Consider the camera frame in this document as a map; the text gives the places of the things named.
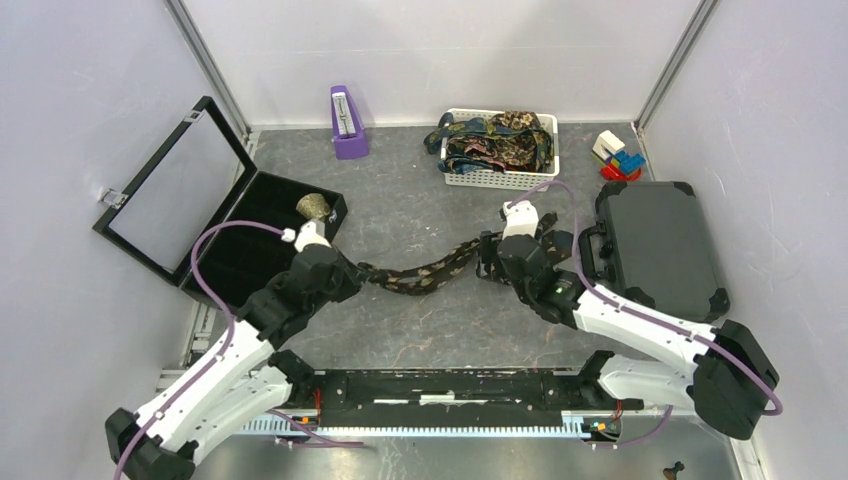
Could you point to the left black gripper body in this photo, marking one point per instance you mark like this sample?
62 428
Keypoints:
343 284

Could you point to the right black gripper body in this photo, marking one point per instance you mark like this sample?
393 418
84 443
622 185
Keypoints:
489 241

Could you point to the black gold floral tie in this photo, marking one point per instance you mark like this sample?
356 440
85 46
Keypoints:
428 278

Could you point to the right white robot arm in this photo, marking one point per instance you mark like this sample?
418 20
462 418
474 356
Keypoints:
721 373

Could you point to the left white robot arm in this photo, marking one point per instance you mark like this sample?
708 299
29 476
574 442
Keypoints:
243 375

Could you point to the pile of patterned ties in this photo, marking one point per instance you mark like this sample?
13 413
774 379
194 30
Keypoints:
511 141

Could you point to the rolled gold tie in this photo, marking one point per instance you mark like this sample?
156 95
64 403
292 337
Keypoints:
314 207

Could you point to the white perforated basket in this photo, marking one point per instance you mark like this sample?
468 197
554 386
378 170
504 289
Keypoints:
508 180

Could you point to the dark grey hard case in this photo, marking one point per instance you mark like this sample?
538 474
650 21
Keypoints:
651 244

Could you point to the black display box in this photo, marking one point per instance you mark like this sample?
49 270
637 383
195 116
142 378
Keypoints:
201 176

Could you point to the colourful toy blocks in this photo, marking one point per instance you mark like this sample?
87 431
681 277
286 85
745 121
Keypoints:
616 163

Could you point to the purple metronome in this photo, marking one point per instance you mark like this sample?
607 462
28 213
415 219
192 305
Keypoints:
349 138

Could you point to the small black knob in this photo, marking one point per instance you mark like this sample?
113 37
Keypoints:
671 473

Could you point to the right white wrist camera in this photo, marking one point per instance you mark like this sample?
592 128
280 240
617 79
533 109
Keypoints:
521 219

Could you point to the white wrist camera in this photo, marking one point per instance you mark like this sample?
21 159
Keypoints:
521 219
310 233

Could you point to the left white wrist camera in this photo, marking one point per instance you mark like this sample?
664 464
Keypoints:
310 233

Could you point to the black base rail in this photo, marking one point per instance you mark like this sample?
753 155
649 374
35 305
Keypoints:
420 398

